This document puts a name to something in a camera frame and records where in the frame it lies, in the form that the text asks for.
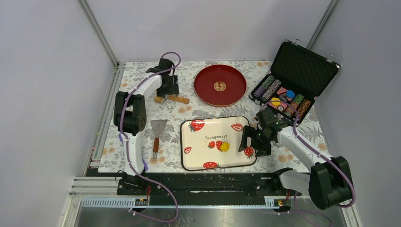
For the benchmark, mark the wooden dough roller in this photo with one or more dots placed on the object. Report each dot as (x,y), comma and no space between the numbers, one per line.
(174,98)

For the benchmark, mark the purple cylindrical tool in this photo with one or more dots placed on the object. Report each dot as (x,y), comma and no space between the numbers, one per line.
(144,165)

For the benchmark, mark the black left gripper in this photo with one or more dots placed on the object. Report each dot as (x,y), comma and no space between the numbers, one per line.
(173,89)

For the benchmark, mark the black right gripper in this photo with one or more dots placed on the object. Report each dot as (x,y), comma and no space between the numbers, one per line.
(263,150)

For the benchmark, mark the round red lacquer tray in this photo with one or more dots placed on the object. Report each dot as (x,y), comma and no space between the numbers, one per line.
(220,85)

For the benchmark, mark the black poker chip case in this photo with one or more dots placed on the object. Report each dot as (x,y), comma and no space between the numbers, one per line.
(298,69)

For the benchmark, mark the yellow poker chip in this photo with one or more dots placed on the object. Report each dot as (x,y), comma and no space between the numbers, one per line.
(275,101)

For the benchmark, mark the clear tape roll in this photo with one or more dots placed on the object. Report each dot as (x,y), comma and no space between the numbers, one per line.
(275,144)

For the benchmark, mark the blue poker chip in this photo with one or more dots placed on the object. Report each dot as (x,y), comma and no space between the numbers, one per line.
(290,94)

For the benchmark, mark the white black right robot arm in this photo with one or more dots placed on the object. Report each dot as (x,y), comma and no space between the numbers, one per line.
(328,180)

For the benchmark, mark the strawberry print rectangular tray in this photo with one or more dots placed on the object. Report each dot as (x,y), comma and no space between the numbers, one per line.
(201,140)

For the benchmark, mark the floral tablecloth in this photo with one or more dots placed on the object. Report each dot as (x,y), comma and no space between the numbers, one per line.
(169,158)

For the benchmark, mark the yellow dough piece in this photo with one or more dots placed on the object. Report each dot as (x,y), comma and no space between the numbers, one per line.
(224,147)

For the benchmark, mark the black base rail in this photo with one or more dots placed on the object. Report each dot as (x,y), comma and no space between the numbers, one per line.
(204,189)

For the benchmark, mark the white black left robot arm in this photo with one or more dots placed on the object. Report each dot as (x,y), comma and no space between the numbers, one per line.
(130,118)

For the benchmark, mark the metal scraper wooden handle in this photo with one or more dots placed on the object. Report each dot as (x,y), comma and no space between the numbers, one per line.
(157,127)

